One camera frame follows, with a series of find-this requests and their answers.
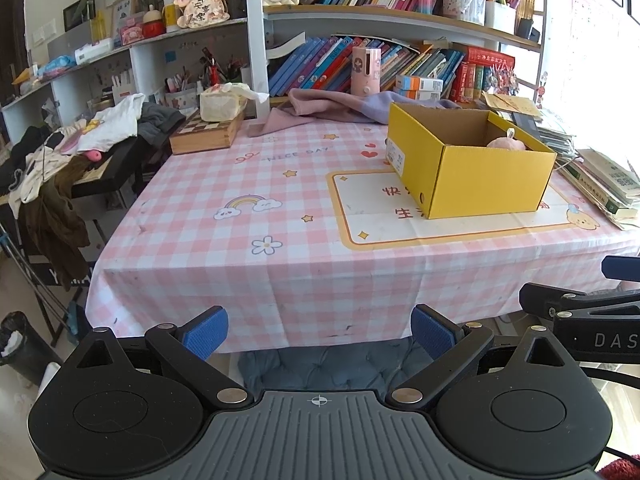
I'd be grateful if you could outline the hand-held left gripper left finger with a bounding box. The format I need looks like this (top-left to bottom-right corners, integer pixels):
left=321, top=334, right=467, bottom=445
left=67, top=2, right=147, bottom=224
left=74, top=305, right=255, bottom=408

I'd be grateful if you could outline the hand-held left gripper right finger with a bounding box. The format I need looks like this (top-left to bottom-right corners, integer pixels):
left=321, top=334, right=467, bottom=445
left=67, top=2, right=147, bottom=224
left=389, top=304, right=569, bottom=407

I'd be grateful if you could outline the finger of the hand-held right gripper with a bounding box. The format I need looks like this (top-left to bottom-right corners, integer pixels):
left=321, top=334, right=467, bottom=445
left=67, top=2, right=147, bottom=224
left=602, top=255, right=640, bottom=284
left=518, top=282, right=640, bottom=322

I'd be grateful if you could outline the yellow cardboard box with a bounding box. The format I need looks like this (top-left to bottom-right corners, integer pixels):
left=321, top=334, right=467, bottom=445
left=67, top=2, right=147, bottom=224
left=387, top=102, right=558, bottom=220

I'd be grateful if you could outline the pink pig plush toy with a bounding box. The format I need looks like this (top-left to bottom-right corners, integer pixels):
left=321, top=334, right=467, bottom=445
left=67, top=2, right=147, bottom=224
left=487, top=128, right=527, bottom=152

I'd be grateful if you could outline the pile of worn books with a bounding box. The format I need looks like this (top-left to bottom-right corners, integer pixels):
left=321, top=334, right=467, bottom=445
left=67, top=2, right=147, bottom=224
left=560, top=147, right=640, bottom=232

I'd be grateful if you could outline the blue seat cushion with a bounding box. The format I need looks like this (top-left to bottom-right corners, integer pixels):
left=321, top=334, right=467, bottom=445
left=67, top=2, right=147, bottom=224
left=237, top=336, right=427, bottom=402

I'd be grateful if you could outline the black trash bin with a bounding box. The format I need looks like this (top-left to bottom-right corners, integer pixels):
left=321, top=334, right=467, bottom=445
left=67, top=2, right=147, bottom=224
left=0, top=310, right=64, bottom=388

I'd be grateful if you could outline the brown garment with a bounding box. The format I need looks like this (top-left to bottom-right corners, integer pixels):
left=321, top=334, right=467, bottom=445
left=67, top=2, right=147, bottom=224
left=19, top=160, right=92, bottom=292

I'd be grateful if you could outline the black chair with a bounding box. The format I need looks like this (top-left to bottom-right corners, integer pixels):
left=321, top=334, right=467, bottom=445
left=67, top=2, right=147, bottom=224
left=67, top=137, right=172, bottom=202

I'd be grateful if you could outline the wooden chess box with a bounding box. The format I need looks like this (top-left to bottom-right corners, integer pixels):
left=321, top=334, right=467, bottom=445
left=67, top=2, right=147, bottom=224
left=169, top=107, right=246, bottom=156

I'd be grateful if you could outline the brown paper envelope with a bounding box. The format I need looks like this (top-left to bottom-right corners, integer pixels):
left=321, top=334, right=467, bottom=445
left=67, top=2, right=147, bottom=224
left=481, top=91, right=544, bottom=117

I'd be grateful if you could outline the colourful shiny ornament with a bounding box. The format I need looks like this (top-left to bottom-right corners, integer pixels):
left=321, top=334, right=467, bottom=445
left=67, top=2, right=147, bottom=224
left=482, top=65, right=519, bottom=97

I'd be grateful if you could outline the cream tissue pack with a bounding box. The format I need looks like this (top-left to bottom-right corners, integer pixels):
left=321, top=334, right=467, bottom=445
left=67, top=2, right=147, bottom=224
left=199, top=82, right=271, bottom=122

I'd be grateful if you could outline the red thick book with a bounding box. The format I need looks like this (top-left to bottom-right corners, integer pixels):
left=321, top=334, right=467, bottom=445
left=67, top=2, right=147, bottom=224
left=465, top=45, right=517, bottom=67
left=449, top=61, right=485, bottom=104

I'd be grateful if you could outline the white garment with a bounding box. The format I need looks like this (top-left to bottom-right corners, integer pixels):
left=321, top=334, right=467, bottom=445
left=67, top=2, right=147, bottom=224
left=54, top=92, right=146, bottom=157

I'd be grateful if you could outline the pink and purple cloth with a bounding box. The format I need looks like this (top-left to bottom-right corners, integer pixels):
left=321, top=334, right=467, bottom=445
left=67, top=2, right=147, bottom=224
left=248, top=87, right=462, bottom=139

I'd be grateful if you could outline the white pen holder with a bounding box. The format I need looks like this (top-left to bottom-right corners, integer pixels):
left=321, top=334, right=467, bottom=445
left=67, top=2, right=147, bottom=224
left=111, top=72, right=137, bottom=111

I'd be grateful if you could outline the pink cartoon pencil sharpener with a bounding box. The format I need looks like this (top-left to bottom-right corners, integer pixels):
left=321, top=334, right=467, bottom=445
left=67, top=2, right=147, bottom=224
left=351, top=46, right=384, bottom=97

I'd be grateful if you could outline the white pen cup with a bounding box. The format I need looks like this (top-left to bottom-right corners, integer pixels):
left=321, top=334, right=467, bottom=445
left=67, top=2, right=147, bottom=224
left=485, top=0, right=518, bottom=36

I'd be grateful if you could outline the row of blue picture books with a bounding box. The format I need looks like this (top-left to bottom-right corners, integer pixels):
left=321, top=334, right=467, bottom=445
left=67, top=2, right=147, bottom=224
left=267, top=35, right=467, bottom=99

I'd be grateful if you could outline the red white small jar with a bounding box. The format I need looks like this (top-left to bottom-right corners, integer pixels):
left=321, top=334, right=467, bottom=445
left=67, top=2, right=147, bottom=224
left=142, top=4, right=166, bottom=39

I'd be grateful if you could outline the black cable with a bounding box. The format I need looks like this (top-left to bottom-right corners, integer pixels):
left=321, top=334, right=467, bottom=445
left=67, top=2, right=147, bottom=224
left=589, top=362, right=640, bottom=387

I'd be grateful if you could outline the alphabet wall poster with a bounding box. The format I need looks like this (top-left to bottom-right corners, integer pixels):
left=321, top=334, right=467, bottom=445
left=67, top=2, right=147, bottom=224
left=570, top=0, right=625, bottom=91

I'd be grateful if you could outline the black picture frame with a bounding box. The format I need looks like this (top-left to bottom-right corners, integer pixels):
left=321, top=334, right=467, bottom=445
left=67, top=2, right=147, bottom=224
left=62, top=0, right=97, bottom=32

